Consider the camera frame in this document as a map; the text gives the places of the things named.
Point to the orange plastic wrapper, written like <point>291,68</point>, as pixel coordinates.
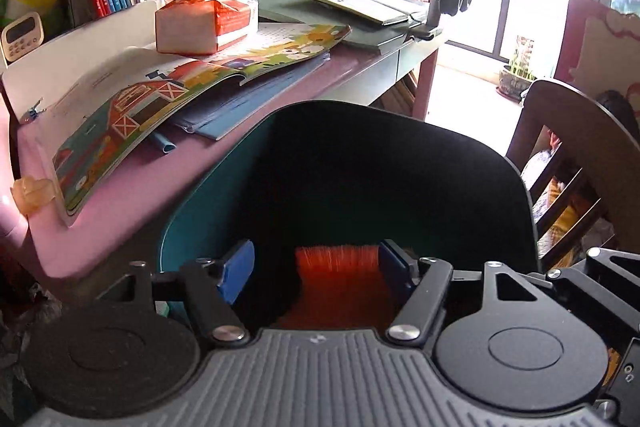
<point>335,277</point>

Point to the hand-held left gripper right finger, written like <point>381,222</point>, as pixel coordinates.
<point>395,267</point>

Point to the orange corner guard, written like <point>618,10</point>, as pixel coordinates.
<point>32,196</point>

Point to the blue tube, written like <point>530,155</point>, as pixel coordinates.
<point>162,143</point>

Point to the orange tissue box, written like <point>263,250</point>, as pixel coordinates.
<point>225,19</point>

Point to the yellow patterned cloth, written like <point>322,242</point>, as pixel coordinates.
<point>562,217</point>

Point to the teal bin with deer print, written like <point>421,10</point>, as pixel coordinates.
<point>210,217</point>

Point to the pink desk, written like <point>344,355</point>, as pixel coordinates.
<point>140,207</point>

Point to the dark wooden chair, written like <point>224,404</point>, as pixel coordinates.
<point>575,127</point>

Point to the colourful farm picture book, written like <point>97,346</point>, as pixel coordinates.
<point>150,107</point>

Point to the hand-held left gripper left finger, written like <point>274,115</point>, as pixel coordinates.
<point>237,269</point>

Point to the blue folder stack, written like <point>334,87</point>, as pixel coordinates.
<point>250,112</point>

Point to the open white book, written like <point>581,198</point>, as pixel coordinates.
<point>360,2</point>

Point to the white digital timer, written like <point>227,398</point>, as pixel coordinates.
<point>17,38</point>

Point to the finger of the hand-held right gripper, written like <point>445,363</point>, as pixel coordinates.
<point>600,279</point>

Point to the potted green plant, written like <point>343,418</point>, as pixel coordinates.
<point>515,82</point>

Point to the pink cartoon headboard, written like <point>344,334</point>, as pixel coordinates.
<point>600,47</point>

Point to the grey green desk mat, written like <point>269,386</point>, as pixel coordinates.
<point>285,12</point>

